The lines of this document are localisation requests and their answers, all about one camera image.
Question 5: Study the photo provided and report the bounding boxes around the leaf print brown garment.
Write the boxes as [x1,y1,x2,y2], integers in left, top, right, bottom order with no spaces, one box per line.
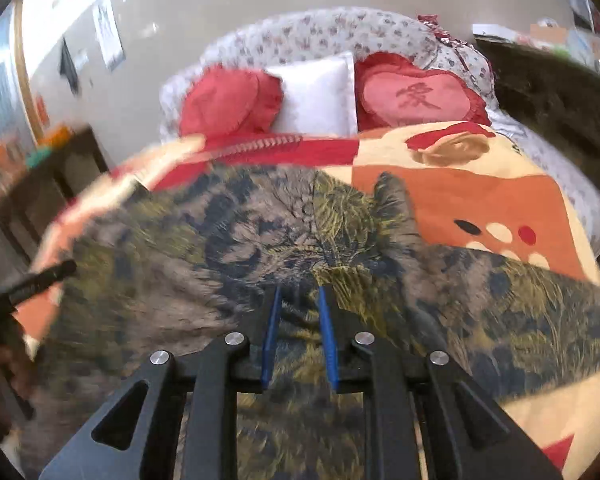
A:
[20,162,600,480]

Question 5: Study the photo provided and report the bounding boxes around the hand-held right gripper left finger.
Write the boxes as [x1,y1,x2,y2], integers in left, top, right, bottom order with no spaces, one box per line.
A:
[39,284,283,480]

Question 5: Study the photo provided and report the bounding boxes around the floral upholstered headboard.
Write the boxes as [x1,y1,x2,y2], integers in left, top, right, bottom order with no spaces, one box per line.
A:
[159,7,496,142]

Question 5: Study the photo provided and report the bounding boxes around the red silver decoration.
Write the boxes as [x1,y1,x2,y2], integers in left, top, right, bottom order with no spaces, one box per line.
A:
[417,14,474,52]

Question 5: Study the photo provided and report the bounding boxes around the dark wooden nightstand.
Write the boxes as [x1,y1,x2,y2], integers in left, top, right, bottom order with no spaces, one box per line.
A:
[0,127,112,262]

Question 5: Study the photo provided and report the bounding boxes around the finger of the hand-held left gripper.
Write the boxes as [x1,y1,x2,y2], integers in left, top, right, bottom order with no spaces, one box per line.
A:
[0,259,79,307]

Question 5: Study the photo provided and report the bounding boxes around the plain red heart pillow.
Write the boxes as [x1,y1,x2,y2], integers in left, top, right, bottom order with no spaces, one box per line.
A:
[179,66,285,137]

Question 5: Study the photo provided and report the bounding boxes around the white wall poster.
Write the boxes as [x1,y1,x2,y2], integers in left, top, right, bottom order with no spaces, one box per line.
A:
[92,0,126,71]

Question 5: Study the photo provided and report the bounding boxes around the black wall hanging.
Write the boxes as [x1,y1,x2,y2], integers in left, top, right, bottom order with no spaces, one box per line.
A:
[57,39,82,94]

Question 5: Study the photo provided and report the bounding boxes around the orange yellow printed blanket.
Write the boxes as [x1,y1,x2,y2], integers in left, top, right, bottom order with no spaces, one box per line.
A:
[15,122,600,480]

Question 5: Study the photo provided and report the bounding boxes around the dark speckled cabinet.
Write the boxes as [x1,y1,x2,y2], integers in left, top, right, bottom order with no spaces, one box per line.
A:
[472,35,600,261]

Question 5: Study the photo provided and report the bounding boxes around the round wooden frame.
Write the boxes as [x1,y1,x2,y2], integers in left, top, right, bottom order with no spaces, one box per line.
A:
[10,0,47,142]

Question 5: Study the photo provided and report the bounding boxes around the clutter of colourful boxes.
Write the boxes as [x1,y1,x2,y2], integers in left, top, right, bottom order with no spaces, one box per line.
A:
[472,17,600,81]

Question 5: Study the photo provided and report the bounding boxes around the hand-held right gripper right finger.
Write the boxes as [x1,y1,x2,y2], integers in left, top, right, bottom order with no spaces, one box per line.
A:
[317,285,564,480]

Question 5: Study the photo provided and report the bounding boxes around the red heart pillow with character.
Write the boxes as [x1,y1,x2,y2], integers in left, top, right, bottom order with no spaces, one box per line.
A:
[352,51,492,132]

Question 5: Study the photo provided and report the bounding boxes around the white pillow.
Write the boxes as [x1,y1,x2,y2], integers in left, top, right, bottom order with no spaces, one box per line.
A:
[266,51,358,137]

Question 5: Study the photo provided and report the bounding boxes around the green orange toy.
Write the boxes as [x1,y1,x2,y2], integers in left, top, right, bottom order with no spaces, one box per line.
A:
[24,129,77,169]

